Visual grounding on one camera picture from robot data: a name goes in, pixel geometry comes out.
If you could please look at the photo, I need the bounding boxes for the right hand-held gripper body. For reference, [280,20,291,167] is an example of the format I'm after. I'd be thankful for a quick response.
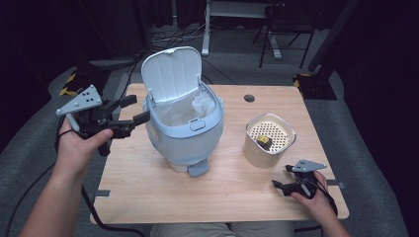
[281,159,328,198]

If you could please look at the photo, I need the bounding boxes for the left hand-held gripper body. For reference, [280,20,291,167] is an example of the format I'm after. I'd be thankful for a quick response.
[55,84,136,157]

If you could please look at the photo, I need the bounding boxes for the beige container with perforated insert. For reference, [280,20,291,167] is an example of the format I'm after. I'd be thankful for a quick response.
[242,113,297,169]

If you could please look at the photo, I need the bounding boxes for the pale blue pedal trash can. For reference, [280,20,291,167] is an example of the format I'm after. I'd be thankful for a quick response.
[140,45,225,178]

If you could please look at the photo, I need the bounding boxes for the person's right hand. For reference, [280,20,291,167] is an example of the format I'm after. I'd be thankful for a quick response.
[291,171,338,225]

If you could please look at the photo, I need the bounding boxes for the person's left hand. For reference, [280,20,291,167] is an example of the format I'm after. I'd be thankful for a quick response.
[56,118,115,181]

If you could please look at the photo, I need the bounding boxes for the black stand with striped base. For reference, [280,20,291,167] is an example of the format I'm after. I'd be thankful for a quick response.
[58,60,112,99]
[292,0,361,101]

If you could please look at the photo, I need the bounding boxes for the small yellow and black scrap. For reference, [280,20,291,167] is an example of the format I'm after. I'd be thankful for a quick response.
[256,134,274,150]

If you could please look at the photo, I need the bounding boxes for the white plastic bin liner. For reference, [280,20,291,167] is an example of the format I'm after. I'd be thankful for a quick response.
[157,88,217,126]

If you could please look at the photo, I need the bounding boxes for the black chair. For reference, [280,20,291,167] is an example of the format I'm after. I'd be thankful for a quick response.
[252,2,318,70]

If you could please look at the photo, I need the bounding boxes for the grey table edge bracket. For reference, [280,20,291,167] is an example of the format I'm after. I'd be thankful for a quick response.
[327,179,347,190]

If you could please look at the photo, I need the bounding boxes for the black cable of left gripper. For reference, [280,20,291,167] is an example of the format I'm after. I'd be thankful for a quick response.
[4,115,75,237]

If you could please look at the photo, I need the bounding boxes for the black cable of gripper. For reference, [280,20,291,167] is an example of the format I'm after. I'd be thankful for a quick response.
[4,115,75,237]
[315,179,339,217]

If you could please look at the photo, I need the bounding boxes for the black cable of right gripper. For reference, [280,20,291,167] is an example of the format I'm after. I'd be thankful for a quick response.
[315,179,339,217]

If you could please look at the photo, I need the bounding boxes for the bundle of floor cables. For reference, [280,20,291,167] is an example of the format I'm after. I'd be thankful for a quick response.
[148,21,213,45]

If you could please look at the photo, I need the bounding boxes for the black cable under table edge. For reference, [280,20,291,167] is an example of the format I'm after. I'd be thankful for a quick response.
[80,186,146,237]

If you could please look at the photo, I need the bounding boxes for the white desk frame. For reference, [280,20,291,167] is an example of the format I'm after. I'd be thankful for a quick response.
[201,0,284,60]

